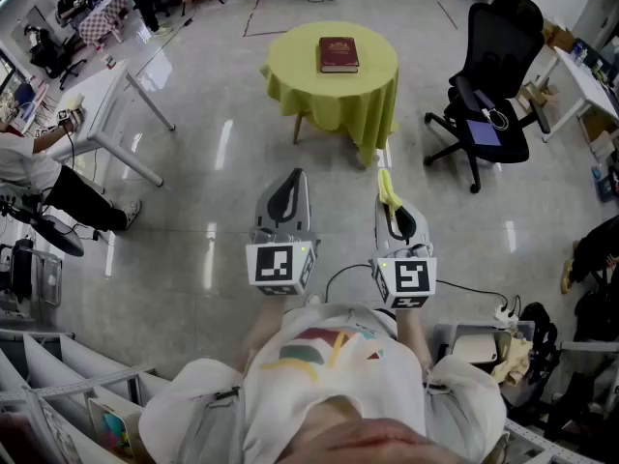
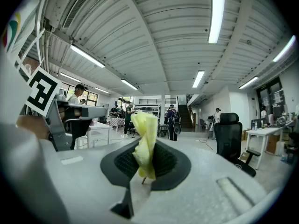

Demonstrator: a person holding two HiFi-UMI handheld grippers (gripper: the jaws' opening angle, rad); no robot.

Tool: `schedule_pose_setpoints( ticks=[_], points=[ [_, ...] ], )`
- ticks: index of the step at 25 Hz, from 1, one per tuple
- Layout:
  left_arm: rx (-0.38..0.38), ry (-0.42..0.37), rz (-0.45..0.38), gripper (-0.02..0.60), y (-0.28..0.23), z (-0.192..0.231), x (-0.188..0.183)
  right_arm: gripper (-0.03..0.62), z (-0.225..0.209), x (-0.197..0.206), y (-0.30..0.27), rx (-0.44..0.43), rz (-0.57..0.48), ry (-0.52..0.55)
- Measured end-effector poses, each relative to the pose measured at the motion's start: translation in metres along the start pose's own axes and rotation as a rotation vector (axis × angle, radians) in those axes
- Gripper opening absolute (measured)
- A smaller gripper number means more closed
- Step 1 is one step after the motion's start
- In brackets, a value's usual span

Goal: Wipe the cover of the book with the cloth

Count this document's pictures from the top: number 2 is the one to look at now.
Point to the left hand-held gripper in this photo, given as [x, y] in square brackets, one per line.
[42, 90]

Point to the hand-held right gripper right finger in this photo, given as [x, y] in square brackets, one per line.
[198, 195]

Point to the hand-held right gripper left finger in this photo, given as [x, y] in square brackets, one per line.
[81, 183]

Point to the yellow cloth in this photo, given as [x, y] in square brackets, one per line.
[146, 143]

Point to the person's left hand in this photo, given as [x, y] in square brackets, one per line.
[35, 126]

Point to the window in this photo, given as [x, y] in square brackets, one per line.
[90, 99]

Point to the white table with metal legs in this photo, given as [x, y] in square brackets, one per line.
[100, 127]

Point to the white ceiling tube light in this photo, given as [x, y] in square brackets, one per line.
[198, 79]
[101, 90]
[248, 82]
[283, 49]
[70, 77]
[87, 55]
[129, 84]
[217, 13]

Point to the checkered cloth table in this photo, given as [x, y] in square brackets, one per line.
[116, 122]

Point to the metal storage rack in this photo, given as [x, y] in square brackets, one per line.
[149, 111]

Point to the black office chair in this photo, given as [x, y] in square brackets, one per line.
[227, 134]

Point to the dark staircase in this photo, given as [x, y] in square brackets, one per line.
[185, 119]

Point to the person's white printed shirt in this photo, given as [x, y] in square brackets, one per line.
[11, 90]

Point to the cardboard box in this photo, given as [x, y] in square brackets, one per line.
[272, 143]

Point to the white desk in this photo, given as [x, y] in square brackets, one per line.
[264, 132]

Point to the white pipe bundle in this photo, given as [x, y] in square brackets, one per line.
[40, 31]

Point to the white ceiling air conditioner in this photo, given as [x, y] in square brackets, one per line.
[67, 6]

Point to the black double door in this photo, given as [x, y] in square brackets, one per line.
[271, 97]

